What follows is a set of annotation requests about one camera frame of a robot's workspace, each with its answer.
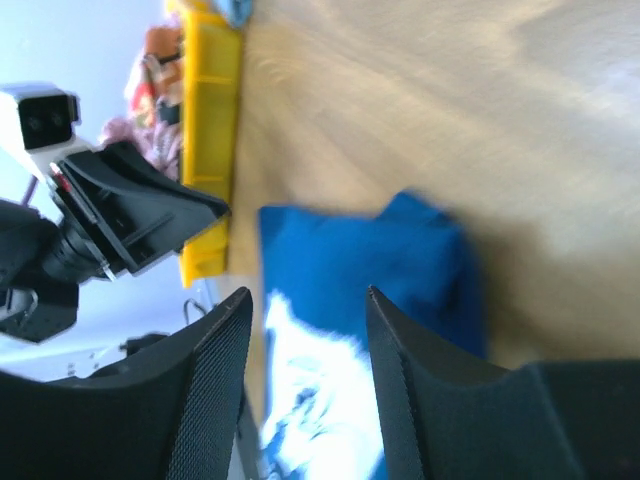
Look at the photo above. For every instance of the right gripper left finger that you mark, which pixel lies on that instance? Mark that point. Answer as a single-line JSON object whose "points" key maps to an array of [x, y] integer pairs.
{"points": [[43, 424]]}

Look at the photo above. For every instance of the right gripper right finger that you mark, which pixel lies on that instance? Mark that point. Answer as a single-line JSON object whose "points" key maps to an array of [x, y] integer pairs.
{"points": [[447, 414]]}

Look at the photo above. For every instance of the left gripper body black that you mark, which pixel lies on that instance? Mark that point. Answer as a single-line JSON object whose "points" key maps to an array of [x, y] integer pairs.
{"points": [[86, 244]]}

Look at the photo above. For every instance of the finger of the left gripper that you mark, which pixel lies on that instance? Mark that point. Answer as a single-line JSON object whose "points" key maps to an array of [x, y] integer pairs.
{"points": [[156, 215]]}

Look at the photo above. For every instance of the dark blue t-shirt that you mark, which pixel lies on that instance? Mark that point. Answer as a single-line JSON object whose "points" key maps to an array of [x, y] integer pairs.
{"points": [[322, 419]]}

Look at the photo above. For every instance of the pink t-shirt in bin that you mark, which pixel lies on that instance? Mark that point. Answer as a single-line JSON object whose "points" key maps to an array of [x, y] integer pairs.
{"points": [[154, 93]]}

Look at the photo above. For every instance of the yellow plastic bin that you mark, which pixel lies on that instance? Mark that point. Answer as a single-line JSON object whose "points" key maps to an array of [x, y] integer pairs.
{"points": [[212, 79]]}

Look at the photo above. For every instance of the folded light blue t-shirt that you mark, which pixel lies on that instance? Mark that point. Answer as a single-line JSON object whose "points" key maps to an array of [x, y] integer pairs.
{"points": [[235, 12]]}

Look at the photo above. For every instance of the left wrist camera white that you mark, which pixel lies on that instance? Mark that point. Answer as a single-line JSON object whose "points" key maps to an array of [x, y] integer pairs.
{"points": [[37, 125]]}

